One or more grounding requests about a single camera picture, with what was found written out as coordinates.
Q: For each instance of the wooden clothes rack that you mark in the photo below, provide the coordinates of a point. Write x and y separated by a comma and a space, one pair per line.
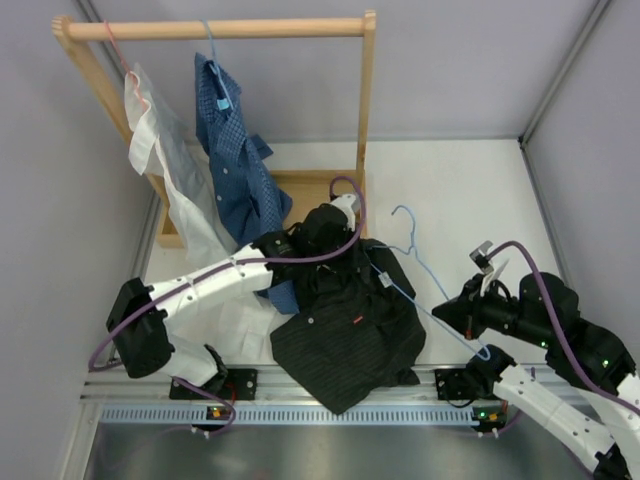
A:
303, 170

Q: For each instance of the blue checked shirt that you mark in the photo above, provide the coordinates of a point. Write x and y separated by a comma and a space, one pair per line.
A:
248, 200

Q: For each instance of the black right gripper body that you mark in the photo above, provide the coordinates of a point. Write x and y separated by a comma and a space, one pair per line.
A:
491, 309

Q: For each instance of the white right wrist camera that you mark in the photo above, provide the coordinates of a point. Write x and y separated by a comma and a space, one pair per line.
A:
490, 270

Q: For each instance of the aluminium mounting rail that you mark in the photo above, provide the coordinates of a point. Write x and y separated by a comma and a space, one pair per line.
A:
276, 385

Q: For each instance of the slotted grey cable duct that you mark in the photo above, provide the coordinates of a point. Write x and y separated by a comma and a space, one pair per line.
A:
293, 415

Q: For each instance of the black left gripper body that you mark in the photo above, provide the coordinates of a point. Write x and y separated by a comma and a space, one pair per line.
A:
345, 236

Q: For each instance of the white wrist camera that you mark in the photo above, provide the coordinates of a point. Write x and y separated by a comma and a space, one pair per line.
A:
349, 204
490, 270

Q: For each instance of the pink wire hanger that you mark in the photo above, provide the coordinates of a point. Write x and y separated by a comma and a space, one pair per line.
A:
122, 60

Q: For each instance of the black pinstriped shirt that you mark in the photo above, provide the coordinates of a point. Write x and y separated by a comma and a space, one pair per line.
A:
356, 315

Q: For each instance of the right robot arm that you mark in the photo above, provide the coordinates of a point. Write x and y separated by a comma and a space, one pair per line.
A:
591, 359

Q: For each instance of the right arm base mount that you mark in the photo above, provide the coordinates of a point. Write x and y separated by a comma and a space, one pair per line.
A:
460, 388

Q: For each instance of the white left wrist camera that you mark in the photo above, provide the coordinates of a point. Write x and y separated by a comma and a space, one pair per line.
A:
349, 204

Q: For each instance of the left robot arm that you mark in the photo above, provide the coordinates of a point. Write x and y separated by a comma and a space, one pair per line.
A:
145, 318

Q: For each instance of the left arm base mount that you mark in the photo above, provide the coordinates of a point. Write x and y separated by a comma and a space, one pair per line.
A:
239, 384

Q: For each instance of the white shirt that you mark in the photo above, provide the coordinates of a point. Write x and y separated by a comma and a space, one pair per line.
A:
163, 145

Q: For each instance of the blue hanger with shirt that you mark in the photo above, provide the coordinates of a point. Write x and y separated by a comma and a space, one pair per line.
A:
224, 101

